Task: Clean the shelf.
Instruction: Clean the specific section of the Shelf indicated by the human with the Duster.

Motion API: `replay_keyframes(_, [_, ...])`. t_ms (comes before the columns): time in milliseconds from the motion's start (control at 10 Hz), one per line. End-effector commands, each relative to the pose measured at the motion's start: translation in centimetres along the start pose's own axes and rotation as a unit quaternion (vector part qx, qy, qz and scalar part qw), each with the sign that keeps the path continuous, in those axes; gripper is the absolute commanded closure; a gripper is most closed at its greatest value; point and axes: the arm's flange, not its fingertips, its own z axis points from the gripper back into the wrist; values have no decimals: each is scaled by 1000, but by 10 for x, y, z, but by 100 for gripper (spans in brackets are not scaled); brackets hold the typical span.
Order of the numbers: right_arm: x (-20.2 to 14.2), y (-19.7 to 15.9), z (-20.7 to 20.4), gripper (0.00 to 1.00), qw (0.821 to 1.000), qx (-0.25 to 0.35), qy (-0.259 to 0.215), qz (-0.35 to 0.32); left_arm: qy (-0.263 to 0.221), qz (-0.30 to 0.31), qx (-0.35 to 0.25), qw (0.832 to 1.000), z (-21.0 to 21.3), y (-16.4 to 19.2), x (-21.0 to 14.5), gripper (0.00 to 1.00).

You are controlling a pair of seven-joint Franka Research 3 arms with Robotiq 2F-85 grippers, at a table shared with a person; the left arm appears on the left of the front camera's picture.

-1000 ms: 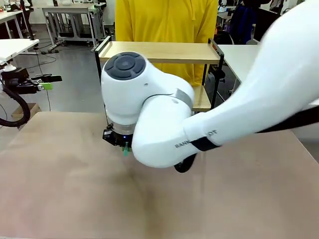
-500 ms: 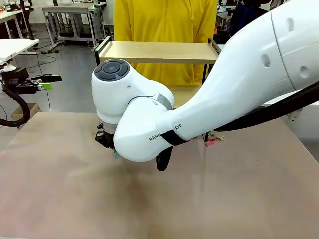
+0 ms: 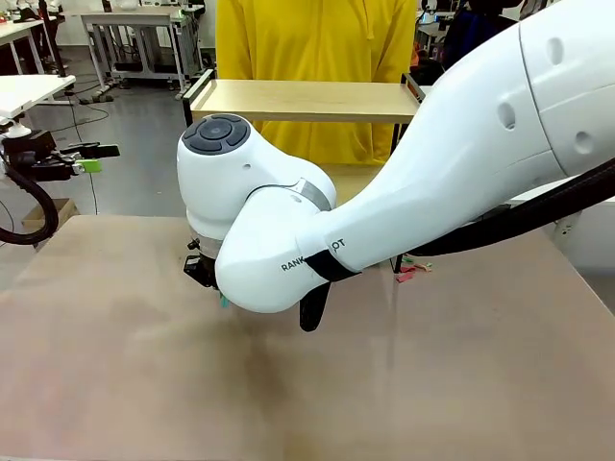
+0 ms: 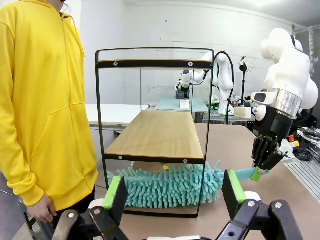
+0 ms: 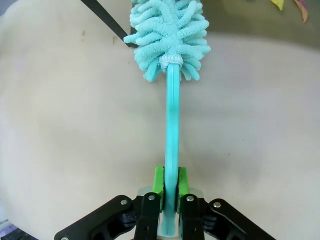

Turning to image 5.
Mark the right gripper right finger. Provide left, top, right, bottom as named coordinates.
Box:
left=174, top=166, right=277, bottom=240

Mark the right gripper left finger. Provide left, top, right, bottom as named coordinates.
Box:
left=53, top=164, right=166, bottom=240

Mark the teal microfibre duster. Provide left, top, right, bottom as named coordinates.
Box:
left=123, top=0, right=210, bottom=238

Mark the black-framed wooden two-tier shelf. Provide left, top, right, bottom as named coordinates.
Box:
left=79, top=0, right=138, bottom=50

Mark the yellow and red paper scrap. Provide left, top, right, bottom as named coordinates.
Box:
left=270, top=0, right=286, bottom=11

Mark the pink curved paper scrap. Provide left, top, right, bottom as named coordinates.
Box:
left=293, top=0, right=310, bottom=24

